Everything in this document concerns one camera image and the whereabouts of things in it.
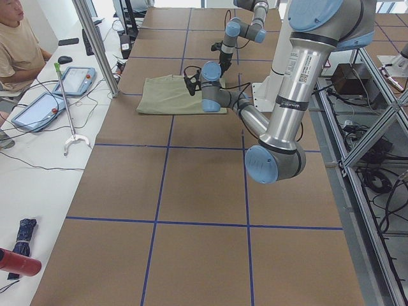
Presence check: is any folded navy umbrella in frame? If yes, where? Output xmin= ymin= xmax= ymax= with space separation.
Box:
xmin=8 ymin=219 xmax=37 ymax=280

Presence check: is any black computer mouse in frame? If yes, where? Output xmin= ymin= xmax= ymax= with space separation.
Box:
xmin=57 ymin=55 xmax=73 ymax=64

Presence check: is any black power box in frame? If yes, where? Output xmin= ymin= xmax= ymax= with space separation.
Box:
xmin=330 ymin=63 xmax=382 ymax=108

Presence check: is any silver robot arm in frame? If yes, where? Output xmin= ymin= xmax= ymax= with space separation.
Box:
xmin=184 ymin=1 xmax=376 ymax=184
xmin=211 ymin=0 xmax=269 ymax=75

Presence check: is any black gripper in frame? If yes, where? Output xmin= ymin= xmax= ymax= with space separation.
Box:
xmin=211 ymin=41 xmax=235 ymax=77
xmin=184 ymin=71 xmax=201 ymax=96

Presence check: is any lower teach pendant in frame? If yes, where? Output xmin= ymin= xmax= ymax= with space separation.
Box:
xmin=11 ymin=92 xmax=66 ymax=132

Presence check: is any aluminium frame post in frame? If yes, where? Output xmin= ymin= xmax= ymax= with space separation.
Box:
xmin=72 ymin=0 xmax=119 ymax=98

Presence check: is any person in beige shirt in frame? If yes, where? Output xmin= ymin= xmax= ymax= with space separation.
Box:
xmin=1 ymin=1 xmax=52 ymax=92

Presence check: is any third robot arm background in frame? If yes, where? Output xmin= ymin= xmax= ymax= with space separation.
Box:
xmin=377 ymin=45 xmax=407 ymax=93

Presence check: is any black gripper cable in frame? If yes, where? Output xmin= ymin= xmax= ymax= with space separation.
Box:
xmin=183 ymin=65 xmax=252 ymax=96

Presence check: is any olive green long-sleeve shirt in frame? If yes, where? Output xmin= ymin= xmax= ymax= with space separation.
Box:
xmin=136 ymin=75 xmax=210 ymax=115

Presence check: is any reacher grabber stick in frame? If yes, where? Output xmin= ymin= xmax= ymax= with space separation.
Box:
xmin=54 ymin=62 xmax=92 ymax=157

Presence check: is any black smartphone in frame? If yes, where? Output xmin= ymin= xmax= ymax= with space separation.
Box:
xmin=58 ymin=38 xmax=79 ymax=46

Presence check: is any red water bottle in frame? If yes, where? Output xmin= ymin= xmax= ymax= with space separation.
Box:
xmin=1 ymin=249 xmax=42 ymax=277

